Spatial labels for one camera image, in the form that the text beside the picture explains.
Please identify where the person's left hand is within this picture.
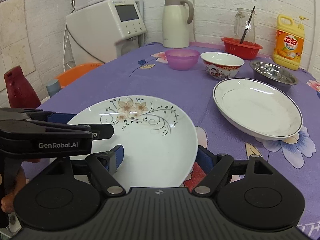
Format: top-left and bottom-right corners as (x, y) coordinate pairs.
(1, 167), (27, 213)

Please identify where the orange plastic stool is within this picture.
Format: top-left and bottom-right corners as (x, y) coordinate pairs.
(55, 63), (103, 88)

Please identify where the white floral plate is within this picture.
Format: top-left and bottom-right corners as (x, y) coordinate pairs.
(69, 95), (198, 190)

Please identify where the stainless steel bowl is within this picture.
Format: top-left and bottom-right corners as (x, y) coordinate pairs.
(249, 61), (298, 92)

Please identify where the white water dispenser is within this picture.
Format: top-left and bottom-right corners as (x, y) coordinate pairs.
(66, 0), (146, 65)

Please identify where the red plastic basket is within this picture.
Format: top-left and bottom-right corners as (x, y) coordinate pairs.
(221, 37), (263, 60)

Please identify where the dark red thermos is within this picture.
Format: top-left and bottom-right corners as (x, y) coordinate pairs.
(4, 66), (41, 108)

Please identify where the white red ceramic bowl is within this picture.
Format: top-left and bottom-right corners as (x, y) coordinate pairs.
(200, 52), (245, 80)

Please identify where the white thermos jug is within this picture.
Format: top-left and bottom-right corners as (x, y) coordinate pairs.
(162, 0), (194, 48)

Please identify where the purple plastic bowl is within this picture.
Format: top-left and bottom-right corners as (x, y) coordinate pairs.
(165, 49), (200, 70)

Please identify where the clear glass pitcher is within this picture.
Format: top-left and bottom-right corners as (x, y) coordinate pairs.
(234, 8), (255, 43)

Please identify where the white plate dark rim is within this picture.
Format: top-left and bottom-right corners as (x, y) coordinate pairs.
(213, 78), (303, 141)

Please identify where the black stirring stick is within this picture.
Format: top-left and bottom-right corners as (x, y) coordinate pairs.
(240, 6), (255, 44)

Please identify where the yellow dish soap bottle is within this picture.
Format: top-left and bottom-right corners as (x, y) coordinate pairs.
(272, 14), (309, 70)

